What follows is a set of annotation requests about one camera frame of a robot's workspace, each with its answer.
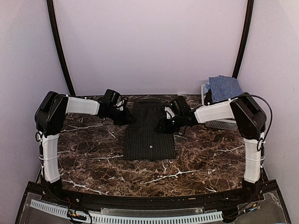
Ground black frame post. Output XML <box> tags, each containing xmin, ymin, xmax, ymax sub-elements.
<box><xmin>232</xmin><ymin>0</ymin><xmax>254</xmax><ymax>79</ymax></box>
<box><xmin>46</xmin><ymin>0</ymin><xmax>76</xmax><ymax>96</ymax></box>

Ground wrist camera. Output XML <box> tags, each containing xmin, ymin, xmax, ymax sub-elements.
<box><xmin>167</xmin><ymin>96</ymin><xmax>191</xmax><ymax>116</ymax></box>
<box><xmin>101</xmin><ymin>89</ymin><xmax>128</xmax><ymax>111</ymax></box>

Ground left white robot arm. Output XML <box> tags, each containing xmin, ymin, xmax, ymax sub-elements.
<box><xmin>35</xmin><ymin>89</ymin><xmax>135</xmax><ymax>184</ymax></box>

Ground blue checkered long sleeve shirt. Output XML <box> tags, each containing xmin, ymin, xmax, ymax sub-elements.
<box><xmin>209</xmin><ymin>75</ymin><xmax>243</xmax><ymax>103</ymax></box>

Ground right black frame post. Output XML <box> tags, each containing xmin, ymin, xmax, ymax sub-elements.
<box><xmin>232</xmin><ymin>0</ymin><xmax>254</xmax><ymax>79</ymax></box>

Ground white slotted cable duct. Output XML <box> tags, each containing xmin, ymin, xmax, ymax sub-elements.
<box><xmin>30</xmin><ymin>199</ymin><xmax>223</xmax><ymax>224</ymax></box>

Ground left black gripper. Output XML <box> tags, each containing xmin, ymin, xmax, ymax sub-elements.
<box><xmin>104</xmin><ymin>106</ymin><xmax>135</xmax><ymax>126</ymax></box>

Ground left black frame post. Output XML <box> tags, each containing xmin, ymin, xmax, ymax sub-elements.
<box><xmin>46</xmin><ymin>0</ymin><xmax>76</xmax><ymax>96</ymax></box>

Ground white perforated plastic basket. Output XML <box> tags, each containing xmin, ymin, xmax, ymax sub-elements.
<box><xmin>201</xmin><ymin>84</ymin><xmax>237</xmax><ymax>131</ymax></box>

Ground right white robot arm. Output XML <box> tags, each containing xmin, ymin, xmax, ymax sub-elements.
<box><xmin>155</xmin><ymin>93</ymin><xmax>269</xmax><ymax>183</ymax></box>

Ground black pinstriped long sleeve shirt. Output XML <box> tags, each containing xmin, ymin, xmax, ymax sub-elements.
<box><xmin>123</xmin><ymin>98</ymin><xmax>176</xmax><ymax>161</ymax></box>

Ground light blue shirt in basket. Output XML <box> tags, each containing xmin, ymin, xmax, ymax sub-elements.
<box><xmin>204</xmin><ymin>81</ymin><xmax>211</xmax><ymax>95</ymax></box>

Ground black front table rail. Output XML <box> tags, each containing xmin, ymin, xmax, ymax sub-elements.
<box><xmin>36</xmin><ymin>185</ymin><xmax>258</xmax><ymax>211</ymax></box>

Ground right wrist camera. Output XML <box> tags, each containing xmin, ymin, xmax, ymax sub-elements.
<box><xmin>167</xmin><ymin>96</ymin><xmax>191</xmax><ymax>116</ymax></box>

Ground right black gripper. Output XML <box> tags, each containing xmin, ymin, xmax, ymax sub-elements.
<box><xmin>155</xmin><ymin>113</ymin><xmax>185</xmax><ymax>133</ymax></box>

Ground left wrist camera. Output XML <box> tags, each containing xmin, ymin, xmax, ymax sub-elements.
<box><xmin>101</xmin><ymin>89</ymin><xmax>128</xmax><ymax>111</ymax></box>

